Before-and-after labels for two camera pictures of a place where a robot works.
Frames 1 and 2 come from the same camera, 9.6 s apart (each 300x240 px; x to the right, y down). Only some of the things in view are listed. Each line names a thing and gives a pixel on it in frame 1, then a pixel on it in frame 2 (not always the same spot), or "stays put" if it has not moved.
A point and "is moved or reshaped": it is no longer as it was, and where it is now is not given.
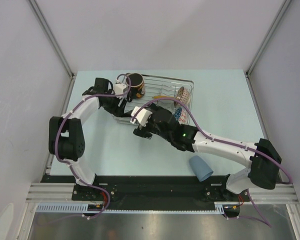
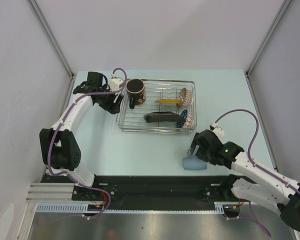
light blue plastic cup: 202,170 is moved or reshaped
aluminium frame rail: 284,192 stays put
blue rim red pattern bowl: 181,116 is moved or reshaped
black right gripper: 145,131 -> 199,153
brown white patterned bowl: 183,95 is moved or reshaped
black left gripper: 117,111 -> 113,108
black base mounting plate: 142,191 stays put
